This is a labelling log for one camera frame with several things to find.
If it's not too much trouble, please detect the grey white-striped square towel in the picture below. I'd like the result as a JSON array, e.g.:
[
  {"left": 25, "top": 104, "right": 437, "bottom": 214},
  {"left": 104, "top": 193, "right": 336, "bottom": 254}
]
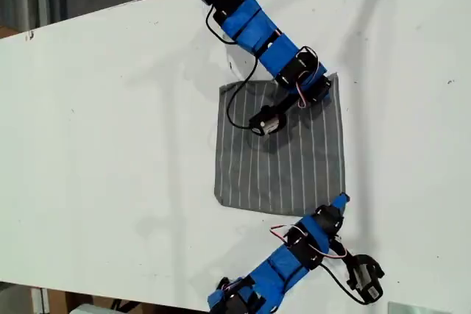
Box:
[{"left": 213, "top": 72, "right": 347, "bottom": 218}]

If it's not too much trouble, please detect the shiny metal plate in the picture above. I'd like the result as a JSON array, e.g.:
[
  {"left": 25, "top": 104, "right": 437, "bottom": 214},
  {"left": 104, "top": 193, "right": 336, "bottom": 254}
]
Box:
[{"left": 387, "top": 301, "right": 454, "bottom": 314}]

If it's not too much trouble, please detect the white plastic object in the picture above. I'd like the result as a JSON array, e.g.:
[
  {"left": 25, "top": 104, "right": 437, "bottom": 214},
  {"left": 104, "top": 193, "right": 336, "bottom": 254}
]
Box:
[{"left": 68, "top": 302, "right": 118, "bottom": 314}]

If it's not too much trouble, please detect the white table leg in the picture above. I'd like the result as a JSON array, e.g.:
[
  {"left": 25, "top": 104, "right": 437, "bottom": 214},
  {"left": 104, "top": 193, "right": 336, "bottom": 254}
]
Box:
[{"left": 31, "top": 286, "right": 51, "bottom": 314}]

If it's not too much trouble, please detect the arm red white wire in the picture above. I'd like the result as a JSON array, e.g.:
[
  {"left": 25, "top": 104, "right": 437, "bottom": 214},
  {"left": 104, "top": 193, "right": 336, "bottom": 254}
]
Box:
[
  {"left": 296, "top": 69, "right": 325, "bottom": 109},
  {"left": 270, "top": 224, "right": 349, "bottom": 260}
]

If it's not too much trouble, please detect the gripper camera stalk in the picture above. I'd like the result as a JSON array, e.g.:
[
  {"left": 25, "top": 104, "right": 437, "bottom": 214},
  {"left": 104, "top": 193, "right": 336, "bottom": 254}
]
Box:
[
  {"left": 272, "top": 95, "right": 301, "bottom": 118},
  {"left": 329, "top": 238, "right": 356, "bottom": 267}
]

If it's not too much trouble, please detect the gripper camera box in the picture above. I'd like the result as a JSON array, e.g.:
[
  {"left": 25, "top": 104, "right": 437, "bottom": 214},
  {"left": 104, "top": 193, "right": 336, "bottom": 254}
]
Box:
[
  {"left": 345, "top": 253, "right": 386, "bottom": 302},
  {"left": 249, "top": 106, "right": 290, "bottom": 138}
]

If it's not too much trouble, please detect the gripper camera black cable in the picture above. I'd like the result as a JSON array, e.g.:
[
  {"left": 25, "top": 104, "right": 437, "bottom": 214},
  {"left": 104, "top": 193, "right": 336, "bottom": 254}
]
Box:
[
  {"left": 318, "top": 262, "right": 371, "bottom": 306},
  {"left": 205, "top": 7, "right": 261, "bottom": 131}
]

